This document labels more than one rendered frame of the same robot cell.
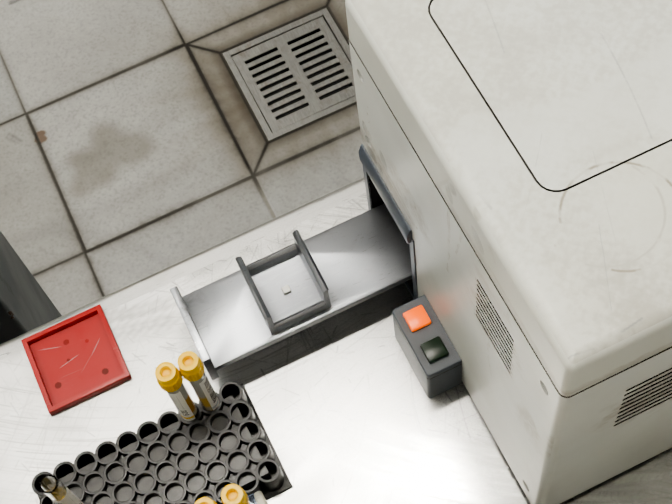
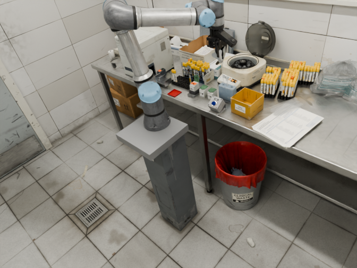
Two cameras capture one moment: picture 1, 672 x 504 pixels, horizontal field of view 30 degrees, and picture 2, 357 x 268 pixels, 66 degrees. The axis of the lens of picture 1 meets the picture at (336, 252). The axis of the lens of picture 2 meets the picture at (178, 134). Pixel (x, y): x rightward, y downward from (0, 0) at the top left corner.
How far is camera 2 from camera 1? 1.97 m
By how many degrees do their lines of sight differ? 64
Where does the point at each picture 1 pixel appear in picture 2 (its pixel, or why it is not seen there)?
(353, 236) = not seen: hidden behind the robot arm
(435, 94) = (147, 37)
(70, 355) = (174, 93)
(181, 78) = (94, 232)
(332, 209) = not seen: hidden behind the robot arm
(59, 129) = (111, 250)
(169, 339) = (168, 89)
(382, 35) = (142, 40)
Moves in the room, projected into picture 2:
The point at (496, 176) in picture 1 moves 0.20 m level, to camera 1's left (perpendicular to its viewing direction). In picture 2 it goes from (153, 34) to (168, 41)
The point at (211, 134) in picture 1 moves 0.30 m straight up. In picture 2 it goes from (108, 220) to (95, 197)
